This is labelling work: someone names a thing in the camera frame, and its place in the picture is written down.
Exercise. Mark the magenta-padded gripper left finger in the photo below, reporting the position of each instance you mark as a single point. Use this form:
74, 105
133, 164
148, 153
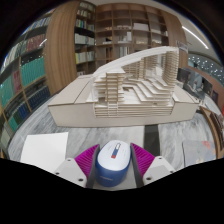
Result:
68, 171

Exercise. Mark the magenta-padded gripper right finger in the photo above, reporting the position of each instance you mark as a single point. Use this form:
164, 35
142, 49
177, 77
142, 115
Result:
158, 168

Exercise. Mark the white and blue computer mouse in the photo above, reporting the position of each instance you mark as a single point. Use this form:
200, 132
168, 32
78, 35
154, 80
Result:
112, 166

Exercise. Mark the grey printed mouse pad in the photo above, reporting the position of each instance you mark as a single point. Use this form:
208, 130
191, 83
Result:
200, 153

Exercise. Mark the white paper sheet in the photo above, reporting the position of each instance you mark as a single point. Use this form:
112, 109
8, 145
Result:
43, 150

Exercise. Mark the curved wooden base board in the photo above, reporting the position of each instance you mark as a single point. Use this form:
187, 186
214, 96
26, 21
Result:
213, 130

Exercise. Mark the white layered architectural model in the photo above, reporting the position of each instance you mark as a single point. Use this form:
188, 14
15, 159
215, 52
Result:
126, 106

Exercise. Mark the dark grey building model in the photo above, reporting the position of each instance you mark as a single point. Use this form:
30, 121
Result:
193, 83

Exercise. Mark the curved bookshelf with books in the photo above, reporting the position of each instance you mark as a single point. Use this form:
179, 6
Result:
26, 76

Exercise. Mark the group of small ceiling lights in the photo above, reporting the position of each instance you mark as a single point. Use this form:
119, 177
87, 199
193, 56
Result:
205, 65

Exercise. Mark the long ceiling light strip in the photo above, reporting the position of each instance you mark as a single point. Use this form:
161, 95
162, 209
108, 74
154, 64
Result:
196, 37

